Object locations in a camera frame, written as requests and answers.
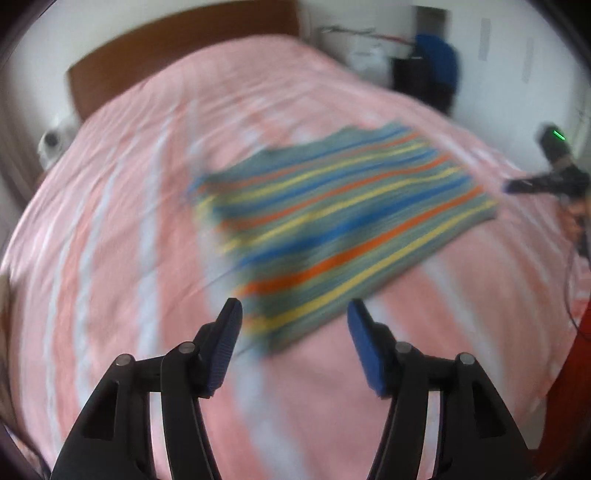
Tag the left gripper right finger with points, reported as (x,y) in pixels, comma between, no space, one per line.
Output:
(477,435)

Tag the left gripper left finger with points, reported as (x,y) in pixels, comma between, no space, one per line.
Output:
(111,436)

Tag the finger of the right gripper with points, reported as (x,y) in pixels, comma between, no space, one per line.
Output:
(534,185)

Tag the striped knit sweater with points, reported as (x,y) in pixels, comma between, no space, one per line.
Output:
(307,228)

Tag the person's right hand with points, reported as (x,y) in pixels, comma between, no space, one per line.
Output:
(574,219)

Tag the blue hanging garment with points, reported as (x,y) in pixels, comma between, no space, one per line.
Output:
(442,58)

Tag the black suitcase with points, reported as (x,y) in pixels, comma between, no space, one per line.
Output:
(414,77)

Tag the pink striped bed cover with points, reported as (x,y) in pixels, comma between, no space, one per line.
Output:
(111,257)

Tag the white plastic bag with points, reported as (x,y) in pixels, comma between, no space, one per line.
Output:
(373,65)

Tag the white round fan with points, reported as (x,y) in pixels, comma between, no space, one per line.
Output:
(52,146)

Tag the wooden headboard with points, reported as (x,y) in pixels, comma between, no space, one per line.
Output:
(123,62)

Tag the clothes rack rail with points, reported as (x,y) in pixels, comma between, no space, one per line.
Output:
(368,33)

